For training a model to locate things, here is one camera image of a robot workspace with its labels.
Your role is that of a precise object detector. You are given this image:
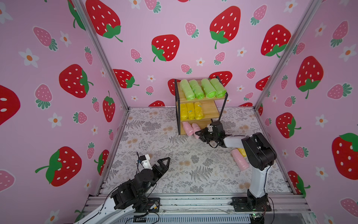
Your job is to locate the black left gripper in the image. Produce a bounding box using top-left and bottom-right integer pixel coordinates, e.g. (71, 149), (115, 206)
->
(138, 157), (170, 197)

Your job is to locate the pink roll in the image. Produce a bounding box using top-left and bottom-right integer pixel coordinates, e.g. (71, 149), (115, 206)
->
(192, 123), (201, 139)
(231, 149), (249, 171)
(182, 122), (194, 136)

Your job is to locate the yellow roll with teal label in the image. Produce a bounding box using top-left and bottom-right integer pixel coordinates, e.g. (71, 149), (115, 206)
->
(194, 102), (204, 120)

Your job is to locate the light green roll with label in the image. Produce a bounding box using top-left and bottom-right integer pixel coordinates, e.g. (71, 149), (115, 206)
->
(189, 80), (205, 99)

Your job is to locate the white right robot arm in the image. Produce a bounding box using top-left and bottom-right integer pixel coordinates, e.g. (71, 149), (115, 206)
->
(195, 121), (277, 211)

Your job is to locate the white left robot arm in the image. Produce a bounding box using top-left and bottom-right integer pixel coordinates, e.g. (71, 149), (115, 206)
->
(76, 155), (171, 224)

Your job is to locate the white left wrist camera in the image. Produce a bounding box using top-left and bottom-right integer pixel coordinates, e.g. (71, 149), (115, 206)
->
(139, 154), (152, 170)

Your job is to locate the wooden three-tier black-frame shelf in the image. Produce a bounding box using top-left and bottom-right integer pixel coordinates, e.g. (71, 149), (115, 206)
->
(168, 77), (228, 135)

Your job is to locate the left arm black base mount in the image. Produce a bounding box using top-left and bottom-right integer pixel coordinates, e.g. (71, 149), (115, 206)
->
(132, 196), (160, 218)

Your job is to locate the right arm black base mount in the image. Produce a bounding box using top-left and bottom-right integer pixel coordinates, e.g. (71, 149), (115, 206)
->
(230, 190), (272, 224)

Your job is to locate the aluminium front rail frame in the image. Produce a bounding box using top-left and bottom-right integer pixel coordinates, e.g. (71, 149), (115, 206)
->
(75, 193), (317, 224)

